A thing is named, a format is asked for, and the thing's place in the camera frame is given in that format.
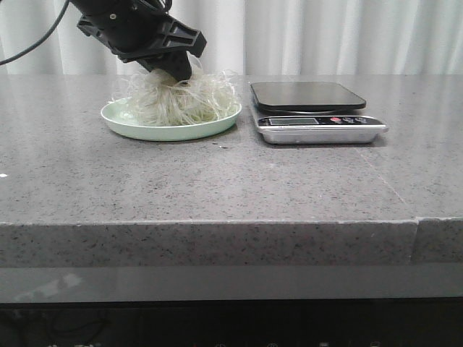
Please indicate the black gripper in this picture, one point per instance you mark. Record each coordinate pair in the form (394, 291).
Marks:
(142, 31)

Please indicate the white pleated curtain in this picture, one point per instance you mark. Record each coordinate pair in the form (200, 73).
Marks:
(260, 37)

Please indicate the light green round plate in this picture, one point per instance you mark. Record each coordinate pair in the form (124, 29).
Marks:
(113, 111)

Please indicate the silver black kitchen scale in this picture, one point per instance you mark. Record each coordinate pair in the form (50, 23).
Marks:
(311, 113)

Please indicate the white vermicelli noodle bundle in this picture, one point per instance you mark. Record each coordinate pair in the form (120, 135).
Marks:
(156, 99)

